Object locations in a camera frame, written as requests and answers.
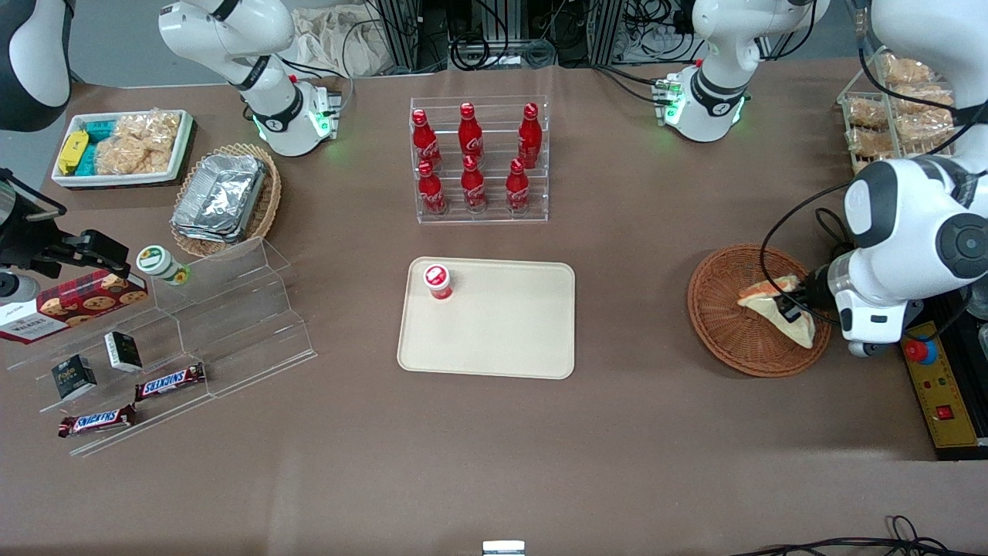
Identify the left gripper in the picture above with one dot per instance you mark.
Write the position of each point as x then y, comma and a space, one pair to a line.
816, 289

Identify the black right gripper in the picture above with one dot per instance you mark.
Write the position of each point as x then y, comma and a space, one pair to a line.
29, 239

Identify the triangular sandwich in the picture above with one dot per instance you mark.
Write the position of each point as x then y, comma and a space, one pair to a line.
764, 305

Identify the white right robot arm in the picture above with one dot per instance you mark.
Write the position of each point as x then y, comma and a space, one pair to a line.
262, 46

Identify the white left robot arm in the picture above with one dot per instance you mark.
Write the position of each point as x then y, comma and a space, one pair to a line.
911, 216

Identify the round brown wicker basket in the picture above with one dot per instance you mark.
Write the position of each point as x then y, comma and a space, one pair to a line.
718, 324

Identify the oval light wicker basket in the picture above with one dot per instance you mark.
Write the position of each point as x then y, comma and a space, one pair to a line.
270, 193

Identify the beige plastic tray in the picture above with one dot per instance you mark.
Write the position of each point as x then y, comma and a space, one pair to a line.
502, 324

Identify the green white yogurt cup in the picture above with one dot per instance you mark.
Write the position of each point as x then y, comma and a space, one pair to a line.
158, 262

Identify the red cookie box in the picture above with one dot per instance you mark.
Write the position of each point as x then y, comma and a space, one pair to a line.
77, 303

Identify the white rectangular plastic bin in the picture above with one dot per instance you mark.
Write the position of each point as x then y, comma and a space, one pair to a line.
116, 180

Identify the small black carton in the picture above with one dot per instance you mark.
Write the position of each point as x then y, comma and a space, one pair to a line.
123, 351
74, 377

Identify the yellow snack packet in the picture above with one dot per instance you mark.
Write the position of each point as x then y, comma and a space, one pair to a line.
72, 150

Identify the clear bag of rice crackers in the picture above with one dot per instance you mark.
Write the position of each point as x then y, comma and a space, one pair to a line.
139, 143

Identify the teal snack packet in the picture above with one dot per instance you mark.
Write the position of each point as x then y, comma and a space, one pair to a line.
96, 135

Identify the stacked aluminium foil trays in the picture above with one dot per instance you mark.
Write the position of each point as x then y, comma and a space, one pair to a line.
220, 197

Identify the brown Snickers bar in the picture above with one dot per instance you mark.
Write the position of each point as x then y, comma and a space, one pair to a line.
170, 381
96, 421

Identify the clear bagged pastry snack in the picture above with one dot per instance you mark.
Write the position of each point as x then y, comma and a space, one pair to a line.
922, 102
863, 164
926, 130
905, 71
866, 113
866, 140

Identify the clear acrylic stepped display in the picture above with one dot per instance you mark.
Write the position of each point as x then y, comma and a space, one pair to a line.
247, 332

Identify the yellow emergency stop control box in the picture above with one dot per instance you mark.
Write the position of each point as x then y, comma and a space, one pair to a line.
942, 394

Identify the black equipment base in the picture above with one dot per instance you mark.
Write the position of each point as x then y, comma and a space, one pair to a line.
961, 454

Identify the red cola bottle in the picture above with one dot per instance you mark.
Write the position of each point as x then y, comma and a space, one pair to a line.
517, 189
424, 139
529, 137
473, 188
431, 191
470, 135

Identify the crumpled beige cloth bag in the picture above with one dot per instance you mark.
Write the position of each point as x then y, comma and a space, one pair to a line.
340, 42

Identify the clear acrylic bottle rack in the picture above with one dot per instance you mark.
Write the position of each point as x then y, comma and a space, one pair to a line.
494, 216

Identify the red white lidded cup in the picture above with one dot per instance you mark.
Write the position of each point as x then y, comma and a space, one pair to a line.
438, 281

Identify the small silver white device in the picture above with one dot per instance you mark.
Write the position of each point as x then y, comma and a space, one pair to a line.
503, 548

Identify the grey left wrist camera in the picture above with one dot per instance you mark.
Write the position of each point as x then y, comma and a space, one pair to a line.
863, 350

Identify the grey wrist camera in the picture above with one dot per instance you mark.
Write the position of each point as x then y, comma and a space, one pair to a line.
17, 287
863, 350

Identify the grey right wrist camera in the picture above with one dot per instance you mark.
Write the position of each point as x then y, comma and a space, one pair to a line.
17, 287

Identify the aluminium profile frame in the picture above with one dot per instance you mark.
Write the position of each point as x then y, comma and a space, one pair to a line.
502, 31

